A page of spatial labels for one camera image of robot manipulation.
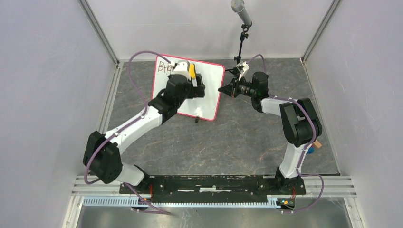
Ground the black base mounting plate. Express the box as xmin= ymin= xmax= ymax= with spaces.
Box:
xmin=119 ymin=175 xmax=306 ymax=203

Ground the pink framed whiteboard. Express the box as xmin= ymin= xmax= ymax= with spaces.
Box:
xmin=152 ymin=55 xmax=225 ymax=121

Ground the grey microphone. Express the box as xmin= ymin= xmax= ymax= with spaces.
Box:
xmin=231 ymin=0 xmax=252 ymax=27

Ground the wooden block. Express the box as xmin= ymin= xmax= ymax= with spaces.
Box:
xmin=312 ymin=140 xmax=322 ymax=149

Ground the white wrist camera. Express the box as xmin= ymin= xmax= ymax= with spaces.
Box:
xmin=168 ymin=60 xmax=190 ymax=78
xmin=236 ymin=61 xmax=250 ymax=81

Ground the yellow bone-shaped eraser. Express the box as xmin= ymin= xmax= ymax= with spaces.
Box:
xmin=189 ymin=64 xmax=196 ymax=80

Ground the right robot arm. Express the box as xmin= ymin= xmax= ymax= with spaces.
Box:
xmin=218 ymin=72 xmax=322 ymax=194

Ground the black microphone tripod stand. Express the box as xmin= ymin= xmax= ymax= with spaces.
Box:
xmin=233 ymin=24 xmax=251 ymax=64

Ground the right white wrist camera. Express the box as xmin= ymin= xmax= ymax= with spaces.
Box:
xmin=236 ymin=61 xmax=250 ymax=81

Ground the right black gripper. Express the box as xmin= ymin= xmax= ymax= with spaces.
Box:
xmin=218 ymin=74 xmax=256 ymax=98

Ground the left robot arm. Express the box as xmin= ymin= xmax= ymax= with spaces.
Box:
xmin=83 ymin=74 xmax=205 ymax=194

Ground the blue toy brick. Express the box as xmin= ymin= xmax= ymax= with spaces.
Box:
xmin=307 ymin=147 xmax=315 ymax=154

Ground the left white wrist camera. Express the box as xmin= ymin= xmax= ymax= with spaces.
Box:
xmin=168 ymin=60 xmax=190 ymax=78

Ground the slotted cable duct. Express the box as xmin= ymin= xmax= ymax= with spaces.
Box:
xmin=82 ymin=196 xmax=295 ymax=209

